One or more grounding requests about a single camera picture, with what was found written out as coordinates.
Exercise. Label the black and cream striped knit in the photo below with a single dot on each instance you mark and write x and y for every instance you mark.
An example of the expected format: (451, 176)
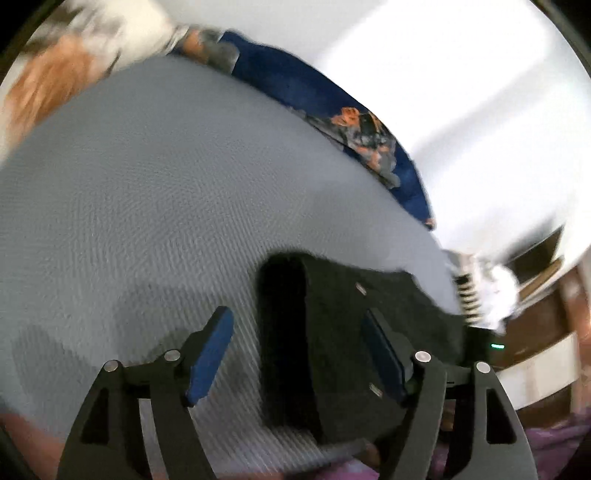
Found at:
(467, 295)

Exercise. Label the grey mesh mattress pad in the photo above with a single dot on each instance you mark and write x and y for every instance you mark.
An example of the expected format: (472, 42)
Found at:
(161, 184)

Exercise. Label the brown wooden furniture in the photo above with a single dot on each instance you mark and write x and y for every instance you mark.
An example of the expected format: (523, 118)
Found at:
(545, 318)

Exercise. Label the white floral pillow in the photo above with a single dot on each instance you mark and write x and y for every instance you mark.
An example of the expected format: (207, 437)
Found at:
(69, 69)

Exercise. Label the black pants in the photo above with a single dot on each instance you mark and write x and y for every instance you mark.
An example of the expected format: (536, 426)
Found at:
(332, 323)

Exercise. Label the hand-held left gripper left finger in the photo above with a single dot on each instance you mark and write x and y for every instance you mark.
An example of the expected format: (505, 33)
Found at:
(210, 355)

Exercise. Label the blue floral blanket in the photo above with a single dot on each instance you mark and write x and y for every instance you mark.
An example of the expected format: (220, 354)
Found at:
(286, 83)

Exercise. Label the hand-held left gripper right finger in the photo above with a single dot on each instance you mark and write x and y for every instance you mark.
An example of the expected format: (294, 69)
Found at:
(385, 360)

